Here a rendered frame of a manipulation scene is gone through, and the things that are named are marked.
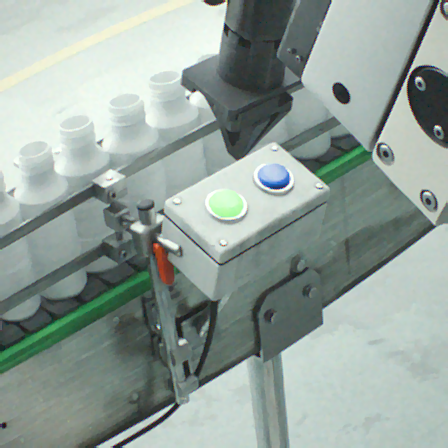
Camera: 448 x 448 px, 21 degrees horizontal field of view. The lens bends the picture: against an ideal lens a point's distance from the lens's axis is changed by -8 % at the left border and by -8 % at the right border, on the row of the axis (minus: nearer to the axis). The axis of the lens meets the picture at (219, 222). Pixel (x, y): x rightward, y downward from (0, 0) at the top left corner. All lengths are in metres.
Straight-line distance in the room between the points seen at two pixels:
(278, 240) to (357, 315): 1.71
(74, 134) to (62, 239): 0.10
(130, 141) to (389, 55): 0.83
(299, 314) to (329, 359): 1.30
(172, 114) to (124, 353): 0.25
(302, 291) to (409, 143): 1.00
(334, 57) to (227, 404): 2.22
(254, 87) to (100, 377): 0.42
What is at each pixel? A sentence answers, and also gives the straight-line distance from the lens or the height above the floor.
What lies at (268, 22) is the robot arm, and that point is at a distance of 1.00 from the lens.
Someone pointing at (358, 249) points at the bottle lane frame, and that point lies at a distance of 1.55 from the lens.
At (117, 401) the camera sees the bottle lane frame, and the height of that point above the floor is 0.87.
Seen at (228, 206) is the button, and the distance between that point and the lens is 1.18.
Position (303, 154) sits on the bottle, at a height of 1.01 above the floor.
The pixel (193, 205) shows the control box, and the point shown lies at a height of 1.12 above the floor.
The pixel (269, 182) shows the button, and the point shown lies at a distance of 1.21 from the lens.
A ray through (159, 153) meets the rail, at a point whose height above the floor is 1.11.
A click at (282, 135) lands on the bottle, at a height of 1.05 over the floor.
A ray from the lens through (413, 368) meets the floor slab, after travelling 2.74.
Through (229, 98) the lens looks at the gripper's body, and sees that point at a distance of 1.04.
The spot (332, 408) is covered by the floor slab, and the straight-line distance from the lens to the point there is 2.65.
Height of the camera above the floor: 1.72
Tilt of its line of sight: 31 degrees down
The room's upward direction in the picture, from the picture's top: 8 degrees counter-clockwise
